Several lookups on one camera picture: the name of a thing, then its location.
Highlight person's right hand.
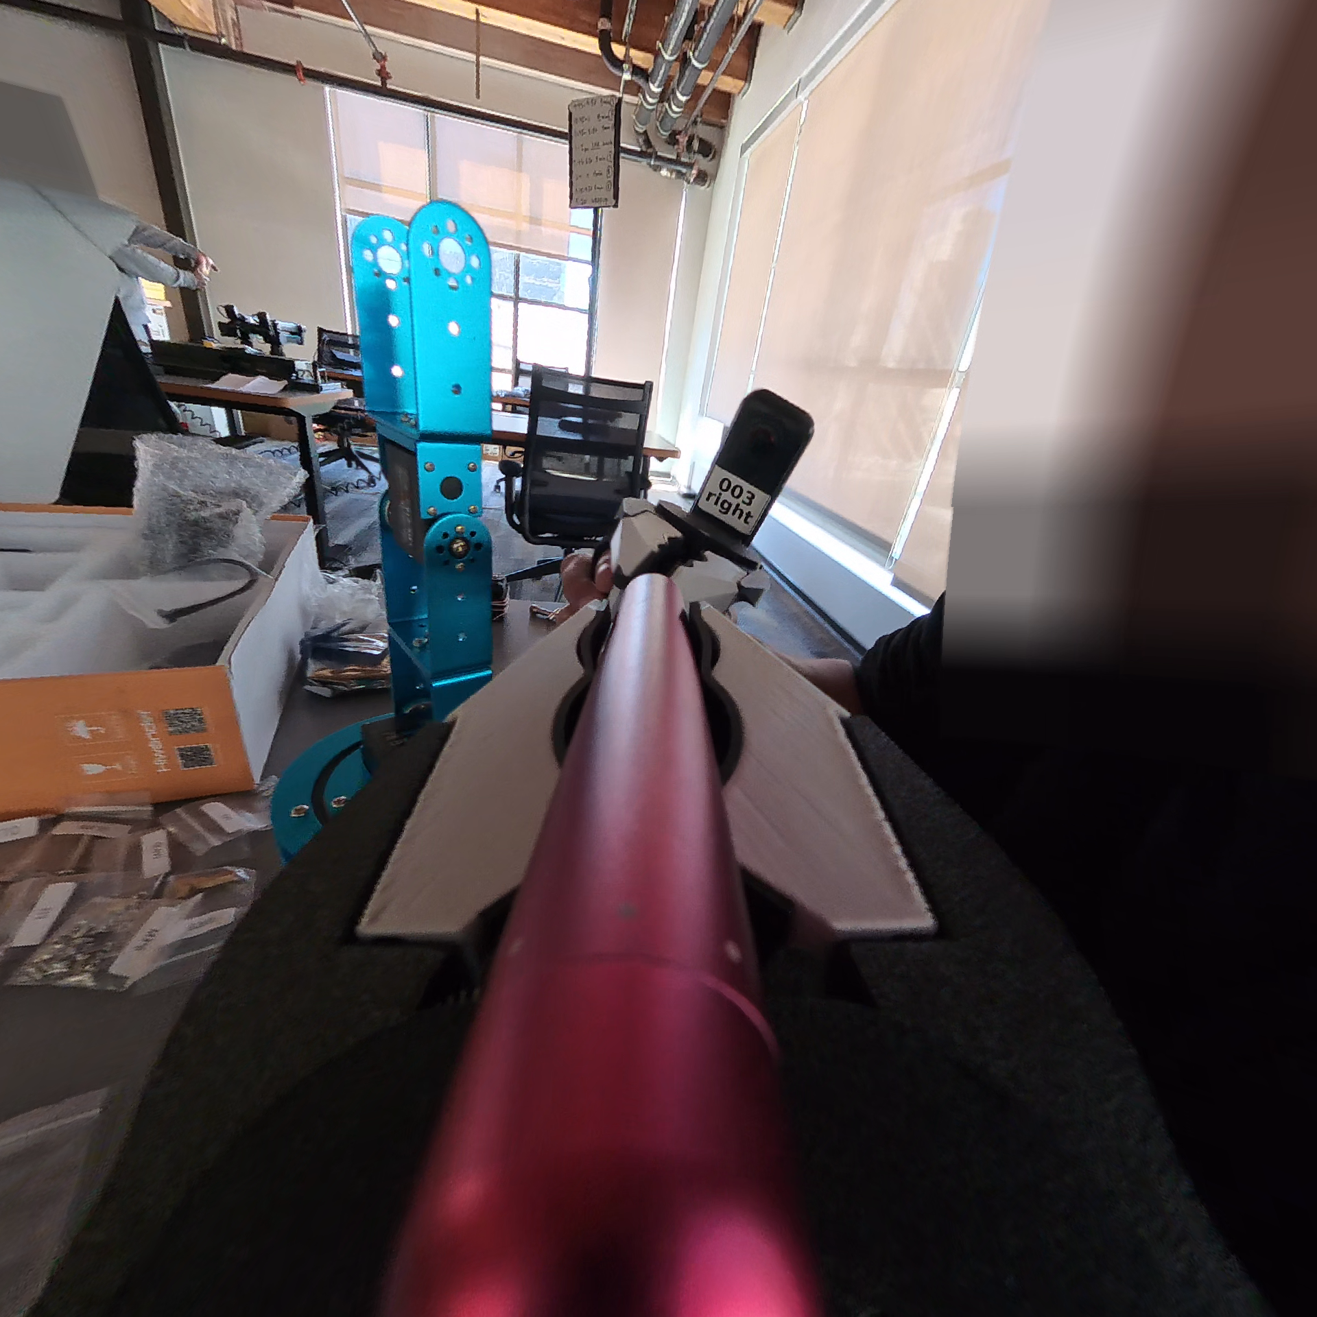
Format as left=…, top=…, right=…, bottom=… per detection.
left=560, top=551, right=618, bottom=618

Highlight black cable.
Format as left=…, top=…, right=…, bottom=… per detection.
left=156, top=558, right=260, bottom=626

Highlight blue and black packets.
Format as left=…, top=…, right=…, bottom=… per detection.
left=297, top=575, right=394, bottom=703

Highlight large beige roller blind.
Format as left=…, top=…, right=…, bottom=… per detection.
left=703, top=0, right=1035, bottom=618

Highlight black equipment on desk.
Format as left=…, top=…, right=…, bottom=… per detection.
left=148, top=301, right=311, bottom=384

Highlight window with beige blinds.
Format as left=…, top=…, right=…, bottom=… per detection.
left=326, top=86, right=599, bottom=417

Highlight red metal tube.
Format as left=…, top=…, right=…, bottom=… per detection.
left=380, top=573, right=824, bottom=1317

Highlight clear bubble wrap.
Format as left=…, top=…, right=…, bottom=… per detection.
left=131, top=432, right=311, bottom=583

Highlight dark flat monitor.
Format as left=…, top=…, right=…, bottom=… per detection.
left=60, top=296, right=182, bottom=507

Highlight white and orange cardboard box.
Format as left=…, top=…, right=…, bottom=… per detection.
left=0, top=503, right=322, bottom=818

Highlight person's right forearm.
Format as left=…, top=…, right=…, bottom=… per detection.
left=771, top=601, right=950, bottom=724

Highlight black mesh office chair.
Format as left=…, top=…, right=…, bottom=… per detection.
left=499, top=362, right=656, bottom=579

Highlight blue toy robot arm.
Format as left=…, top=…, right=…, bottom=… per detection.
left=269, top=198, right=497, bottom=868

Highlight black hanging sign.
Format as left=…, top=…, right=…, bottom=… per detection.
left=567, top=94, right=622, bottom=211

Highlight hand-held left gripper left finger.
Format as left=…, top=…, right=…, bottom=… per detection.
left=356, top=605, right=613, bottom=952

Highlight wooden desk behind chair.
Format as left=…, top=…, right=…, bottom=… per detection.
left=490, top=409, right=682, bottom=464

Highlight metal ceiling pipes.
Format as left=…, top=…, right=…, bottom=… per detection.
left=599, top=0, right=767, bottom=188

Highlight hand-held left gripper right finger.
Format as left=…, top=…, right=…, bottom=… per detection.
left=696, top=605, right=937, bottom=943

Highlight pile of small parts bags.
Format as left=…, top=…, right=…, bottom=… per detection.
left=0, top=794, right=277, bottom=998

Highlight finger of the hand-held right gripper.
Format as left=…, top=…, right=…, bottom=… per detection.
left=686, top=554, right=769, bottom=617
left=614, top=500, right=680, bottom=594

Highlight wooden desk with black legs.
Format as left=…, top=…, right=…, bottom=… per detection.
left=154, top=368, right=356, bottom=562

